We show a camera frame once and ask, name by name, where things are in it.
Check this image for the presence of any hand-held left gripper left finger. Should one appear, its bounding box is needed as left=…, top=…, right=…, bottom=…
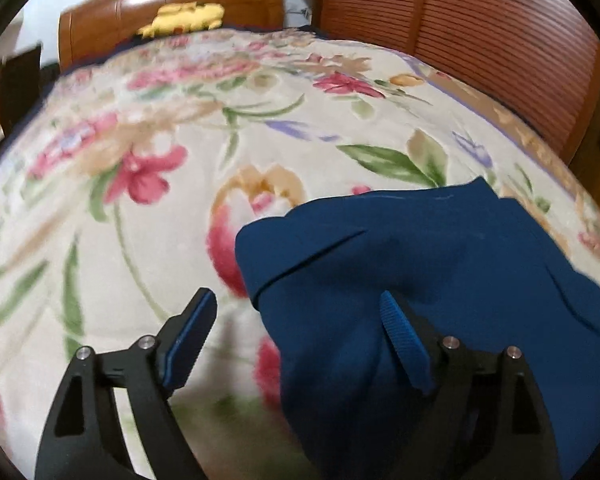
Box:
left=34, top=287, right=218, bottom=480

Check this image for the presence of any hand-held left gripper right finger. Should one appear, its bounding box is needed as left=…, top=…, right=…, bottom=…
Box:
left=379, top=290, right=563, bottom=480

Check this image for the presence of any blue suit jacket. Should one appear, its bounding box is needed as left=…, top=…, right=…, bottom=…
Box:
left=235, top=176, right=600, bottom=480

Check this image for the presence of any floral blanket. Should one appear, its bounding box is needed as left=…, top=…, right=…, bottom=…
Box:
left=0, top=27, right=600, bottom=480

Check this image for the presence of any dark wooden chair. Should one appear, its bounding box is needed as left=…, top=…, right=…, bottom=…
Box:
left=0, top=44, right=43, bottom=133

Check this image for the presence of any yellow plush toy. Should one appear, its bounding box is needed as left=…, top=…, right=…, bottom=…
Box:
left=137, top=1, right=226, bottom=38

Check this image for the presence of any wooden louvered wardrobe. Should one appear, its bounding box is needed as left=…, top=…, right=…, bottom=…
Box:
left=300, top=0, right=600, bottom=186

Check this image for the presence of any wooden bed headboard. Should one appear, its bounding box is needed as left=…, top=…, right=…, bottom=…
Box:
left=58, top=0, right=286, bottom=68

